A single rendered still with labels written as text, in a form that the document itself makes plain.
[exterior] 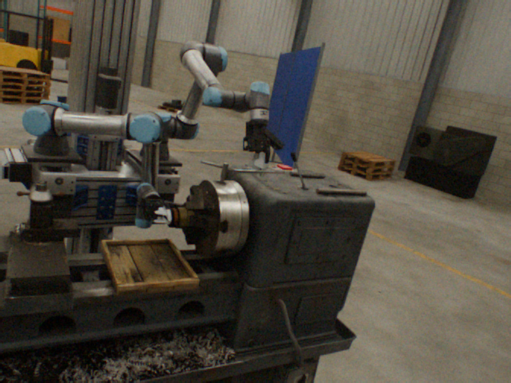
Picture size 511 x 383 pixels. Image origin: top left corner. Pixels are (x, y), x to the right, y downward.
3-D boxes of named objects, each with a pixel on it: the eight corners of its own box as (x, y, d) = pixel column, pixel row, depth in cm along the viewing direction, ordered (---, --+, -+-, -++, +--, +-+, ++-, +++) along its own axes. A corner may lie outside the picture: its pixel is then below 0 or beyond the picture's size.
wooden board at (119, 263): (169, 245, 180) (171, 238, 179) (198, 289, 151) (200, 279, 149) (100, 248, 165) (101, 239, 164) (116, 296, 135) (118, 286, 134)
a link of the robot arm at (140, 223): (153, 221, 187) (157, 199, 184) (150, 230, 177) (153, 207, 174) (137, 219, 186) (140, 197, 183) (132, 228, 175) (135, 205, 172)
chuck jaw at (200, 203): (207, 212, 167) (204, 186, 171) (212, 208, 163) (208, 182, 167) (182, 212, 161) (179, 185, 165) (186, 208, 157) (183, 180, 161)
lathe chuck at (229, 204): (203, 232, 185) (217, 169, 174) (230, 270, 160) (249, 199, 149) (184, 232, 180) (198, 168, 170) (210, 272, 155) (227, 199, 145)
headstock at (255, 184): (302, 235, 227) (318, 169, 217) (359, 277, 188) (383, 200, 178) (206, 237, 197) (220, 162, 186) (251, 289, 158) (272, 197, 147)
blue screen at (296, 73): (246, 141, 1042) (265, 49, 978) (276, 147, 1053) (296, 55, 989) (265, 186, 650) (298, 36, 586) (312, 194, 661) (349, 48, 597)
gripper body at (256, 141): (242, 152, 157) (242, 121, 157) (261, 154, 161) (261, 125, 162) (252, 150, 150) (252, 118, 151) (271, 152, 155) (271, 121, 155)
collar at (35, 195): (52, 194, 143) (52, 186, 142) (53, 202, 136) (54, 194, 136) (27, 194, 139) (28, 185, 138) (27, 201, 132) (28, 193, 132)
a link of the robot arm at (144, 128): (35, 131, 170) (163, 139, 176) (18, 137, 156) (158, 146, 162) (33, 102, 167) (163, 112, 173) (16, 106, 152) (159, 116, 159)
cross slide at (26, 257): (59, 230, 159) (60, 219, 158) (68, 287, 125) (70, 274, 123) (11, 231, 151) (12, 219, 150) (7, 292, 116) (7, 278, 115)
